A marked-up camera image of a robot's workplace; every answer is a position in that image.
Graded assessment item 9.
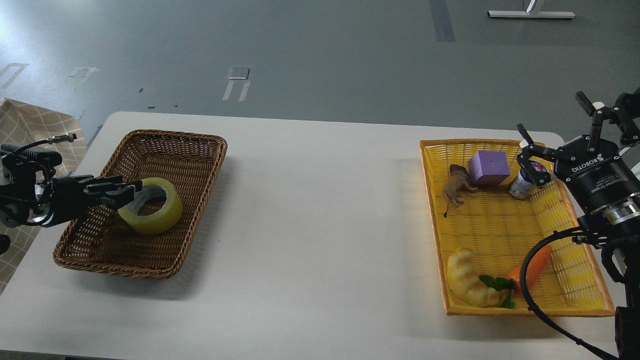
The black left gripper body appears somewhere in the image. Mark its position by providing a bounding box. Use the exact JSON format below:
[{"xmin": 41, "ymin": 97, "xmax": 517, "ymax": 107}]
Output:
[{"xmin": 35, "ymin": 175, "xmax": 94, "ymax": 227}]

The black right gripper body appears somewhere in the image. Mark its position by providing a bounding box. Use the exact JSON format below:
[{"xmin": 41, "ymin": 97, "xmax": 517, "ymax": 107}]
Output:
[{"xmin": 554, "ymin": 136, "xmax": 640, "ymax": 226}]

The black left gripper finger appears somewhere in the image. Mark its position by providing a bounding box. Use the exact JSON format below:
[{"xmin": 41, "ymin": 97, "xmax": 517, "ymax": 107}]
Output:
[{"xmin": 82, "ymin": 175, "xmax": 143, "ymax": 210}]

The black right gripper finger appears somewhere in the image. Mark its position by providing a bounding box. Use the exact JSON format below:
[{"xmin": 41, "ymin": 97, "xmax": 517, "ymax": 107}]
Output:
[
  {"xmin": 574, "ymin": 88, "xmax": 640, "ymax": 151},
  {"xmin": 516, "ymin": 123, "xmax": 573, "ymax": 187}
]

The yellow tape roll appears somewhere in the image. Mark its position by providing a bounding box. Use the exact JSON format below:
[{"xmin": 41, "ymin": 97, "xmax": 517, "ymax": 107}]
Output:
[{"xmin": 118, "ymin": 177, "xmax": 183, "ymax": 236}]

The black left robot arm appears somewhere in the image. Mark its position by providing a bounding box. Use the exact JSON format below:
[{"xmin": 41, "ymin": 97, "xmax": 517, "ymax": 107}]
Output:
[{"xmin": 0, "ymin": 133, "xmax": 143, "ymax": 229}]

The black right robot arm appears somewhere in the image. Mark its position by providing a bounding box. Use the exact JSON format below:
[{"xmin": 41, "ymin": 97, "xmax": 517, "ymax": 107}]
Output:
[{"xmin": 517, "ymin": 91, "xmax": 640, "ymax": 360}]

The small dark jar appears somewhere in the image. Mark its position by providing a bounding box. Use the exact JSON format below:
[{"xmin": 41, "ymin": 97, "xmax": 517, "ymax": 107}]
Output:
[{"xmin": 509, "ymin": 167, "xmax": 546, "ymax": 201}]

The purple foam block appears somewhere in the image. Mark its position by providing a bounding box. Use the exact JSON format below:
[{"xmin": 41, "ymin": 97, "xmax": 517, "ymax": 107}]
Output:
[{"xmin": 467, "ymin": 150, "xmax": 511, "ymax": 187}]

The brown wicker basket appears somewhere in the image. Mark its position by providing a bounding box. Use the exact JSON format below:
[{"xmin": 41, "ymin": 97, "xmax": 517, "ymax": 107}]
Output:
[{"xmin": 53, "ymin": 129, "xmax": 227, "ymax": 280}]

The brown toy animal figure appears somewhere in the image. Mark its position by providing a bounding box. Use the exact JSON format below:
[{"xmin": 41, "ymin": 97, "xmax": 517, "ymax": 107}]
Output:
[{"xmin": 442, "ymin": 164, "xmax": 479, "ymax": 218}]

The beige checkered cloth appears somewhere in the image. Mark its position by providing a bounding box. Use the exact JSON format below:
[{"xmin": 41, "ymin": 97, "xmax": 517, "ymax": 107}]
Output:
[{"xmin": 0, "ymin": 98, "xmax": 89, "ymax": 291}]

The yellow plastic basket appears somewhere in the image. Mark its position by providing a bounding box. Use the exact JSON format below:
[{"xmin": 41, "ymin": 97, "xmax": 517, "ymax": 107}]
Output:
[{"xmin": 419, "ymin": 138, "xmax": 615, "ymax": 317}]

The toy orange carrot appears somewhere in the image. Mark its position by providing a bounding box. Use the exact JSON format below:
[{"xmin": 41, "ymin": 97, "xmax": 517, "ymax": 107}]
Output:
[{"xmin": 478, "ymin": 245, "xmax": 553, "ymax": 309}]

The white stand base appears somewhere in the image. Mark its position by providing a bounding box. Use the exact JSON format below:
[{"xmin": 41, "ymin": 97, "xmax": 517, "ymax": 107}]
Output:
[{"xmin": 486, "ymin": 0, "xmax": 576, "ymax": 20}]

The toy croissant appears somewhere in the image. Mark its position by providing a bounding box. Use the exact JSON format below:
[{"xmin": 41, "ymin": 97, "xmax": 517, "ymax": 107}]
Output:
[{"xmin": 446, "ymin": 247, "xmax": 503, "ymax": 308}]

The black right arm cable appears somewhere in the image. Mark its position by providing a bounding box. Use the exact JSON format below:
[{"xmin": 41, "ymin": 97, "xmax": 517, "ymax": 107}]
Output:
[{"xmin": 519, "ymin": 227, "xmax": 621, "ymax": 360}]

